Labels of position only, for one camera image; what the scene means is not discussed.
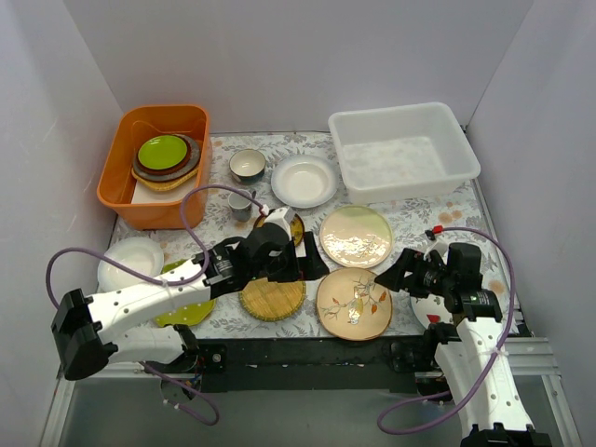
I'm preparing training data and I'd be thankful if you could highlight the white watermelon pattern plate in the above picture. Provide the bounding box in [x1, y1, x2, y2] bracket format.
[411, 294, 453, 329]

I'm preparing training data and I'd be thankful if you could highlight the tan bird painted plate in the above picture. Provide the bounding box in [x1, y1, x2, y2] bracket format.
[316, 267, 393, 342]

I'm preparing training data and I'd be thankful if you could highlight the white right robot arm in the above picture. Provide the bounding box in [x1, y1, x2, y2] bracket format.
[375, 243, 551, 446]

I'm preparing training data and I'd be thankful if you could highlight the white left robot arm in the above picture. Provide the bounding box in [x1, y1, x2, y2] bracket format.
[50, 223, 330, 381]

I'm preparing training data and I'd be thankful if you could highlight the white plastic bin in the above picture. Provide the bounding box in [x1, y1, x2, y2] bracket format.
[328, 102, 481, 204]

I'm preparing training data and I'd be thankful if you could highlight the floral patterned table mat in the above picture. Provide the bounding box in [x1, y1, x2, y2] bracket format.
[108, 132, 509, 339]

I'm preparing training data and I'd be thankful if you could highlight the round bamboo woven tray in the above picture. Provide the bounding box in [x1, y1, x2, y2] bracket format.
[239, 278, 306, 321]

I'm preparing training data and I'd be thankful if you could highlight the yellow black patterned plate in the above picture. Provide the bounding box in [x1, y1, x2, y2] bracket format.
[253, 214, 305, 247]

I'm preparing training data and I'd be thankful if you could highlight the grey ceramic mug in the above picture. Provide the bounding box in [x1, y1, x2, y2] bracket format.
[228, 190, 256, 223]

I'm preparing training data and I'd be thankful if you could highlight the cream green glazed plate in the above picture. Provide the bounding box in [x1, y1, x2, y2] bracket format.
[319, 205, 394, 269]

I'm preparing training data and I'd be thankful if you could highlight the white deep plate blue rim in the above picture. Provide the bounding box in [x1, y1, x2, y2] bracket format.
[271, 155, 339, 209]

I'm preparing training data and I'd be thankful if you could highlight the dark teal ceramic bowl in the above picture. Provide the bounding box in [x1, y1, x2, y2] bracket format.
[229, 149, 266, 185]

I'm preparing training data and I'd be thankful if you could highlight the lime green dotted plate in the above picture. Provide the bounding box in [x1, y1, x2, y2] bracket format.
[154, 259, 218, 329]

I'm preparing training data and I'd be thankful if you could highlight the yellow woven basket plate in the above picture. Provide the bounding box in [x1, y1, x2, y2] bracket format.
[131, 166, 198, 192]

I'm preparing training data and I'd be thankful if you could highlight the grey speckled plate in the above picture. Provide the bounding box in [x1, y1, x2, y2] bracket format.
[149, 134, 200, 181]

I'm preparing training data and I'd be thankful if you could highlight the white deep plate left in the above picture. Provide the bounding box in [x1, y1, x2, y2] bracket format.
[97, 237, 164, 292]

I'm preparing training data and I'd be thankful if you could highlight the white square plate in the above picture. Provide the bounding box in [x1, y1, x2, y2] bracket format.
[130, 180, 194, 204]

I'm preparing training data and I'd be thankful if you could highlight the lime green small plate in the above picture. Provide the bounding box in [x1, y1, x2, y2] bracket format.
[137, 135, 189, 170]

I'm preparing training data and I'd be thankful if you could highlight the dark brown plate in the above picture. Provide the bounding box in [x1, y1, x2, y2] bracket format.
[133, 135, 191, 177]

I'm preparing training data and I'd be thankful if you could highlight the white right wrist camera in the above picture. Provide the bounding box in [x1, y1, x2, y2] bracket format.
[424, 230, 448, 261]

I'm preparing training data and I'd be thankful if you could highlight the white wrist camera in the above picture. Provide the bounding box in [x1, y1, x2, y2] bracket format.
[424, 230, 448, 261]
[264, 207, 295, 236]

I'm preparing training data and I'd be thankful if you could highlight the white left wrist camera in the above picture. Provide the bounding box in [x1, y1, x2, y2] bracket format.
[264, 207, 295, 236]

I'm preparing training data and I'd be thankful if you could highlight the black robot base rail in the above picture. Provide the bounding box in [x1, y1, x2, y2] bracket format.
[143, 332, 467, 395]

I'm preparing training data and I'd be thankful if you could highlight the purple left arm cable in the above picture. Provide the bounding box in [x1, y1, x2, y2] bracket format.
[45, 183, 271, 426]

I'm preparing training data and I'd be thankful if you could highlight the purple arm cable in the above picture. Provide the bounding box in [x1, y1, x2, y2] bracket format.
[45, 183, 271, 426]
[375, 224, 517, 434]

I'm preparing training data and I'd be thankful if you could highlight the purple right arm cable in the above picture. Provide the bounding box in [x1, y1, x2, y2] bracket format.
[375, 224, 517, 434]

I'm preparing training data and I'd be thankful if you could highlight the aluminium frame rail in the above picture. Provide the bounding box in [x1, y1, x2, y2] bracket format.
[55, 337, 560, 381]

